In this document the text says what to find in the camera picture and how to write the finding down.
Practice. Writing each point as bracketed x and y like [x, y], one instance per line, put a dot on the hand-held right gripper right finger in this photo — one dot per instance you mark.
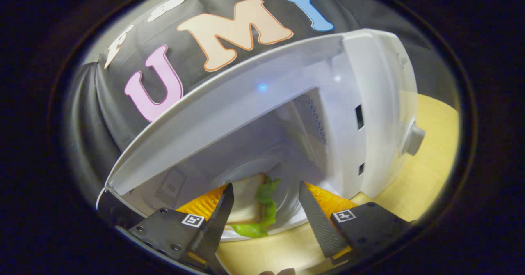
[320, 225]

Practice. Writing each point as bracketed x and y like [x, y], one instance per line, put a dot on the white microwave oven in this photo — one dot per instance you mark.
[369, 102]

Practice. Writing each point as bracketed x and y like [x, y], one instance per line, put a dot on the lettuce sandwich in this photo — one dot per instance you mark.
[246, 201]

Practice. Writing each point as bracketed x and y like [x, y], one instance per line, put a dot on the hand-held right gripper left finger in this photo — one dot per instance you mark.
[213, 230]

